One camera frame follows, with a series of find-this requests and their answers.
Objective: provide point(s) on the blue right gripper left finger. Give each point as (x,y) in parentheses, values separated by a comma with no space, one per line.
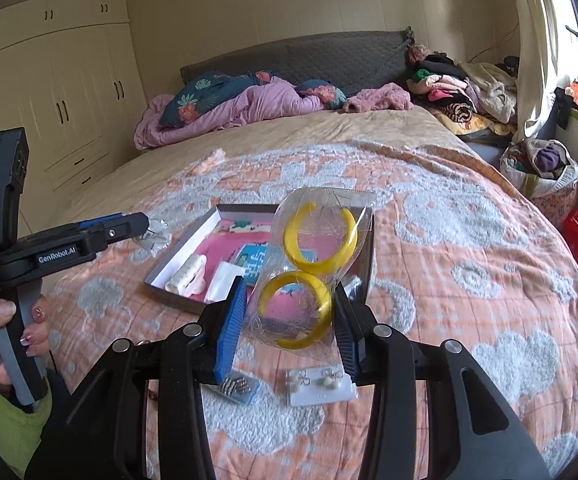
(227,329)

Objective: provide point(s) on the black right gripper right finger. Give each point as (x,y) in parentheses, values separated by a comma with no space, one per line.
(353,322)

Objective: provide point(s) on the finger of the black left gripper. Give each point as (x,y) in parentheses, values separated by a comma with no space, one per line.
(130,226)

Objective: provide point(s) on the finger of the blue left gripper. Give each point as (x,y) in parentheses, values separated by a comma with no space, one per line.
(104,222)

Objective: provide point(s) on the clear bag white card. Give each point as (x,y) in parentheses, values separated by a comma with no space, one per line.
(222,279)

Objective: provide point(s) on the white hair claw clip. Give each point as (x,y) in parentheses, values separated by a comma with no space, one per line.
(188,280)

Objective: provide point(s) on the clear box rhinestone hairpins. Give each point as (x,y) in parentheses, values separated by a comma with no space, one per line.
(238,388)

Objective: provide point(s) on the bow pearl earrings card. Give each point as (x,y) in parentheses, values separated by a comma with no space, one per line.
(310,386)

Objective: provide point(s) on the bagged yellow hoop earrings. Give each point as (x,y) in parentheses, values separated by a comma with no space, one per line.
(291,305)

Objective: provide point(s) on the silver jewelry plastic bag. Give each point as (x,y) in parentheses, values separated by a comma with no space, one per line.
(156,238)

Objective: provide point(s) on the dark cardboard box tray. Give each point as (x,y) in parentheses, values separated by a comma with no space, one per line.
(313,246)

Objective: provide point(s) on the cream wardrobe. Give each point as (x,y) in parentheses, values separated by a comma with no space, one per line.
(69,77)

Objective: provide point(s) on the dark floral pillow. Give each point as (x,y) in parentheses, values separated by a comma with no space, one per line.
(206,92)

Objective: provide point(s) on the tan bed sheet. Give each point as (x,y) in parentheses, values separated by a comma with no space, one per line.
(249,145)

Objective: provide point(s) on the purple blanket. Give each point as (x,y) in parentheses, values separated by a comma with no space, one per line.
(277,99)

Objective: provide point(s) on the pink fuzzy garment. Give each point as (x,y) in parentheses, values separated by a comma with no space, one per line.
(388,97)

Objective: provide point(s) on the floral laundry basket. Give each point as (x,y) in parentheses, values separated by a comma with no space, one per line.
(545,173)

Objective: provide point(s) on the pile of clothes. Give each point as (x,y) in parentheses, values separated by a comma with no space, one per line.
(476,101)

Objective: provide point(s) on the dark grey headboard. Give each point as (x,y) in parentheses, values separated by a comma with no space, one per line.
(351,61)

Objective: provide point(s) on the cream curtain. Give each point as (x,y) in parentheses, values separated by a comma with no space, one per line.
(538,74)

